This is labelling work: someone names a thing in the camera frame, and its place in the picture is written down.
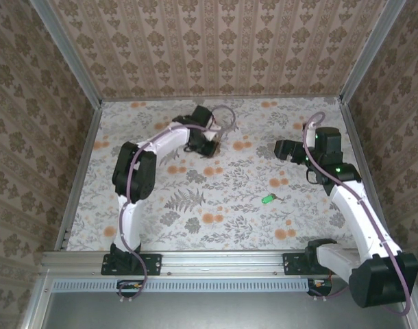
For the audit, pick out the aluminium side rail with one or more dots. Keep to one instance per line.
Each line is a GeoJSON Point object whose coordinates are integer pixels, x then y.
{"type": "Point", "coordinates": [349, 116]}
{"type": "Point", "coordinates": [82, 178]}

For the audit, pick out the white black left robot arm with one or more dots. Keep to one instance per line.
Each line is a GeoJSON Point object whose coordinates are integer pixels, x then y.
{"type": "Point", "coordinates": [126, 219]}

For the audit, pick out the aluminium frame post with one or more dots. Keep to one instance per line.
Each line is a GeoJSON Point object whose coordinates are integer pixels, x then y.
{"type": "Point", "coordinates": [65, 51]}
{"type": "Point", "coordinates": [370, 51]}

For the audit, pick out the green plastic key tag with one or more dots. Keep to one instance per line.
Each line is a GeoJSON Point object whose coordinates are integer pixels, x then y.
{"type": "Point", "coordinates": [267, 199]}

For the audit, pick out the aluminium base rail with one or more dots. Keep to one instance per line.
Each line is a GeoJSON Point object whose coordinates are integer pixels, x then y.
{"type": "Point", "coordinates": [222, 262]}

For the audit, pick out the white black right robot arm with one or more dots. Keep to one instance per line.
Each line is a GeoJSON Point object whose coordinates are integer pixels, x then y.
{"type": "Point", "coordinates": [363, 226]}

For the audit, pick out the grey metal panel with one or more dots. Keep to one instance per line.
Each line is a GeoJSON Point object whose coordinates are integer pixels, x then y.
{"type": "Point", "coordinates": [212, 312]}

